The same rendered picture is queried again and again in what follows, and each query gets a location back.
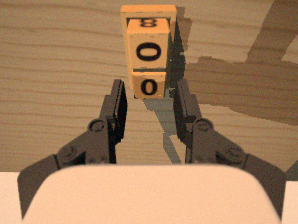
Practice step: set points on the orange calendar cube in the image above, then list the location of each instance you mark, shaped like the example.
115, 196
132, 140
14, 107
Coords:
149, 83
148, 42

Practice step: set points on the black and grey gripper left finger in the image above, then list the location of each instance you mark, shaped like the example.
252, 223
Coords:
97, 143

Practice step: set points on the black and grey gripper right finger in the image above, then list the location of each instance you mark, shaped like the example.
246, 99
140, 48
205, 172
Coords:
204, 145

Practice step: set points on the orange wooden tray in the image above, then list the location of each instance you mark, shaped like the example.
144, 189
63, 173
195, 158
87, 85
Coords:
168, 11

